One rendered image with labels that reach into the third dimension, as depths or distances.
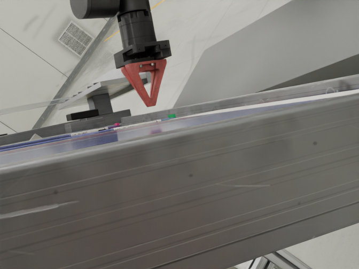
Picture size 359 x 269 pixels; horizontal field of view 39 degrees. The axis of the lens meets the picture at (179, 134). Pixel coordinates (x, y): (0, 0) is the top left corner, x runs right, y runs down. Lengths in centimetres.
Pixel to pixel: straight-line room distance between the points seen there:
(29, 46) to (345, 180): 832
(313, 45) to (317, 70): 7
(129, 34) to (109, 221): 65
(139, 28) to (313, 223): 63
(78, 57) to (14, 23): 112
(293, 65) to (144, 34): 24
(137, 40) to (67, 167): 65
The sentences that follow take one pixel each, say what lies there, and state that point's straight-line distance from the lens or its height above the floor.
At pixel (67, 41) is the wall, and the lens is 864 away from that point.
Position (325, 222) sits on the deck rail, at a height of 78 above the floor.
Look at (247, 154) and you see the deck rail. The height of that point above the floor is 84.
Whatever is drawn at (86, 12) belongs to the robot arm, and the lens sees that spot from 80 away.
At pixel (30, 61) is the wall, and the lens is 849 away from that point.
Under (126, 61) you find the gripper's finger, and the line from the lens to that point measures 83.
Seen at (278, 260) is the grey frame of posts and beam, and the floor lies 28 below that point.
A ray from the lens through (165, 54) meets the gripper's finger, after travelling 82.
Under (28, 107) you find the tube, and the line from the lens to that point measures 124.
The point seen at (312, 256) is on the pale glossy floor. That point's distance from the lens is 150.
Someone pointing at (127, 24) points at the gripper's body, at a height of 83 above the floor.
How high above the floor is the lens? 94
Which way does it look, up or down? 19 degrees down
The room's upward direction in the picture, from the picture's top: 53 degrees counter-clockwise
